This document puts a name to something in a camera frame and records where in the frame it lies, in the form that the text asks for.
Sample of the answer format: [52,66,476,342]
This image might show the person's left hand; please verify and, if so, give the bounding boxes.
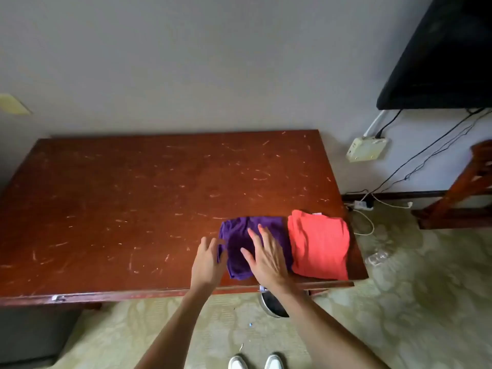
[190,237,228,292]

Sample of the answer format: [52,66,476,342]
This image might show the person's right hand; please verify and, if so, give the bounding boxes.
[240,224,295,293]

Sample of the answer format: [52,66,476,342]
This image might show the purple cloth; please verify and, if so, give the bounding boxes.
[218,216,294,281]

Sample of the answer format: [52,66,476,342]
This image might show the person's right forearm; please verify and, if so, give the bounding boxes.
[265,285,390,369]

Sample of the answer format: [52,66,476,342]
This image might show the person's left forearm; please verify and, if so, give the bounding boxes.
[135,285,220,369]

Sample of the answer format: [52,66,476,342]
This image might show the round metal bin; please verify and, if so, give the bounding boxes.
[258,286,290,319]

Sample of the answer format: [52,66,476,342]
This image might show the orange folded cloth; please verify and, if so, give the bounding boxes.
[287,210,351,281]

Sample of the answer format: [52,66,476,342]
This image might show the clear plastic bottle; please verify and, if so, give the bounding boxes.
[364,249,391,268]

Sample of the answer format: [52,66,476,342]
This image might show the brown wooden rack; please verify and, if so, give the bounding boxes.
[411,140,492,230]

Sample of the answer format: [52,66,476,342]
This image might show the dark grey cabinet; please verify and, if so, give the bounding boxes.
[0,303,84,369]

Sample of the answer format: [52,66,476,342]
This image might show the black television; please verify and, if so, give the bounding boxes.
[376,0,492,110]

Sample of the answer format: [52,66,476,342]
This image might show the white cable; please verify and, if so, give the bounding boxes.
[347,193,414,236]

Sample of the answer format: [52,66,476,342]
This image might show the beige wall socket box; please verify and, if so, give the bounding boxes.
[345,137,389,163]

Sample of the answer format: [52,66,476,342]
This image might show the white cable conduit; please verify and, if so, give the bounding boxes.
[363,110,387,138]

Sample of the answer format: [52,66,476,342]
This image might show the black power cable with plug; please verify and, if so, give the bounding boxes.
[374,109,403,140]

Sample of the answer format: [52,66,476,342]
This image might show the thin black cables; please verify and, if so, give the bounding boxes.
[361,107,492,198]

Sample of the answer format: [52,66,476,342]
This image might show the yellow wall plate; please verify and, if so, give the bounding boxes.
[0,93,32,116]

